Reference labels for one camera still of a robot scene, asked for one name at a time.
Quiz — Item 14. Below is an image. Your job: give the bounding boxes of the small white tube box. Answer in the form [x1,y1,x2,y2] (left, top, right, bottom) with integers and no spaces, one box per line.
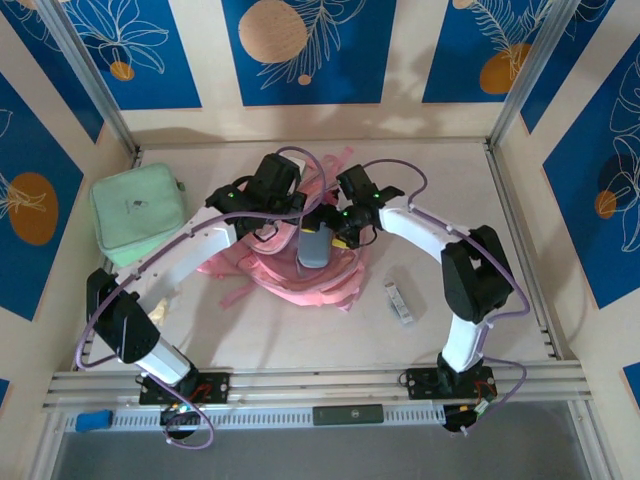
[383,279,416,326]

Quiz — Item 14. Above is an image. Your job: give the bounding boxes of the grey slotted cable duct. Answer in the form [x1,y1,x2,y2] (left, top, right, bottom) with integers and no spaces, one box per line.
[64,404,446,431]

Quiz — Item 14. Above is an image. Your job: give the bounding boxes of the pink student backpack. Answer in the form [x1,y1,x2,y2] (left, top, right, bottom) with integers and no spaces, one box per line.
[197,144,371,314]

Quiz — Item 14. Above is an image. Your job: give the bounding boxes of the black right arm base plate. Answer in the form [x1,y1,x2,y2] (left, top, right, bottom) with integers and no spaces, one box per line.
[405,367,496,401]

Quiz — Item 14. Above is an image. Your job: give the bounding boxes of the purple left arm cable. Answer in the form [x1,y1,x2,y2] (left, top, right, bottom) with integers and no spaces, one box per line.
[74,146,334,451]

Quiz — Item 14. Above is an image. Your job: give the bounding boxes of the mint green square lunch bag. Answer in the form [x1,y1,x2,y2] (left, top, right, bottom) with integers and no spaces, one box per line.
[88,162,189,266]

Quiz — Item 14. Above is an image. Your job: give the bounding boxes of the small blue block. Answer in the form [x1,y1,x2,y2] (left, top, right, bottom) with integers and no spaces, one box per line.
[74,409,112,432]

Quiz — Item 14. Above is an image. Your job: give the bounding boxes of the black cable mount bracket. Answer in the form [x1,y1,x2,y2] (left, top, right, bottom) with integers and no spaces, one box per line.
[442,402,489,436]
[158,405,201,442]

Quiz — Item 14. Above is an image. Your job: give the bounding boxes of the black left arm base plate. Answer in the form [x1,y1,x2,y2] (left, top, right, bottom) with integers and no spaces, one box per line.
[138,370,234,406]

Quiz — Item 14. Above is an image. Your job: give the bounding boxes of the aluminium frame post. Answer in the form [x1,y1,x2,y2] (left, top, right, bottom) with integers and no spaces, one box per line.
[489,0,584,146]
[37,0,139,154]

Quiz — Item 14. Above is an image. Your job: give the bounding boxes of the grey-blue oval pencil case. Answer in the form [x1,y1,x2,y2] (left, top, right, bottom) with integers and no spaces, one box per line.
[296,223,332,271]

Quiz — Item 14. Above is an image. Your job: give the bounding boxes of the dark rectangular sensor bar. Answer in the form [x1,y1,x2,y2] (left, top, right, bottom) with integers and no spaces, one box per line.
[312,404,385,427]

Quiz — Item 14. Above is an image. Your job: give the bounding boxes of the clear plastic packet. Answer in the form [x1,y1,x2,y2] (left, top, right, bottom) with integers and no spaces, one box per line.
[149,297,172,326]

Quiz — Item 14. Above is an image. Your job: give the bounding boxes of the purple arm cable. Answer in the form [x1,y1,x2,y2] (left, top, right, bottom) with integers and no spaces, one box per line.
[74,146,334,451]
[359,158,531,436]

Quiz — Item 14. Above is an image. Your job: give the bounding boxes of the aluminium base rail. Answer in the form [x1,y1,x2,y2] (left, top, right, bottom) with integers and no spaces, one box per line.
[42,362,594,409]

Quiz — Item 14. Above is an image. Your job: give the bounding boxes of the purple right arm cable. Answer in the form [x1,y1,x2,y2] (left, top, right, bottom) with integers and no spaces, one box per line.
[359,158,531,436]

